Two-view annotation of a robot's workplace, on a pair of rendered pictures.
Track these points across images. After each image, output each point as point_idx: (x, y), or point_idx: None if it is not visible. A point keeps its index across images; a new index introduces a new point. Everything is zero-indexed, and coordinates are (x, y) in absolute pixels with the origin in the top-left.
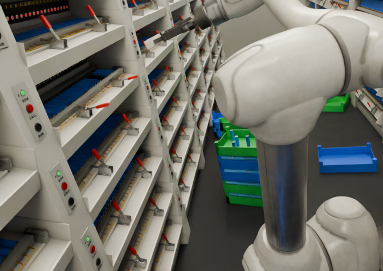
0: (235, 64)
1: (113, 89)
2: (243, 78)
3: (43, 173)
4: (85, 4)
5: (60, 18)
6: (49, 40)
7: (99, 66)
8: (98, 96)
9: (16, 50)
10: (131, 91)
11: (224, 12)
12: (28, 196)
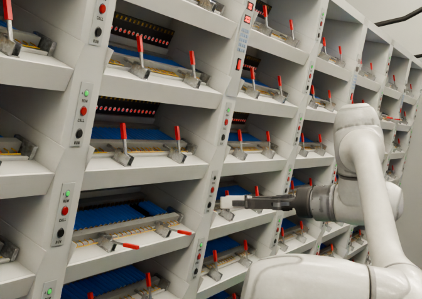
0: (269, 263)
1: (154, 235)
2: (268, 278)
3: (38, 281)
4: (176, 119)
5: (138, 123)
6: (116, 150)
7: (151, 198)
8: (132, 234)
9: (85, 152)
10: (174, 249)
11: (332, 209)
12: (14, 295)
